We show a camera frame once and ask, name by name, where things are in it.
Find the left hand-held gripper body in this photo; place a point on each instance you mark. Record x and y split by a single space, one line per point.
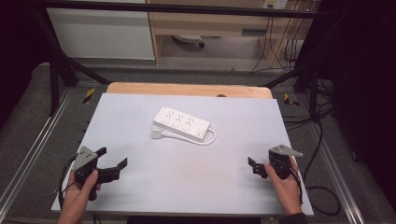
85 158

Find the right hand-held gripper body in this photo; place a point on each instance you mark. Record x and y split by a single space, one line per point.
281 161

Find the white power strip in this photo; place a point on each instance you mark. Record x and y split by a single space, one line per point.
182 121

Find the person's right hand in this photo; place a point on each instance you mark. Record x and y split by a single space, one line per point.
288 191

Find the person's left hand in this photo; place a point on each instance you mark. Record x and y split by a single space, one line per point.
79 194

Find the person's dark sleeve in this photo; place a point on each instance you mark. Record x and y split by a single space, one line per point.
294 219

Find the person's dark clothing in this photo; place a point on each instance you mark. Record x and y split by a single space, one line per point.
193 220

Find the wooden board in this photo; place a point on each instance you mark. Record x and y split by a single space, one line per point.
174 89

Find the white cabinet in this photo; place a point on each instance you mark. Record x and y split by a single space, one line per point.
102 34

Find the black curtain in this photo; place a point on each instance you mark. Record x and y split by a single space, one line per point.
364 77
18 43

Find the white chair base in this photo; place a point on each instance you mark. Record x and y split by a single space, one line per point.
188 39

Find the light wooden desk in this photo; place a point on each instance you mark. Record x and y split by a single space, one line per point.
199 23

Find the aluminium rail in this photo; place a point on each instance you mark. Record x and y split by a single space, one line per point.
339 183
34 146

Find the white wall socket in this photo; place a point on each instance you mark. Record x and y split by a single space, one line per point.
275 3

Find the black metal frame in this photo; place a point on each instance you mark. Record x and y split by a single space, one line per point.
186 8

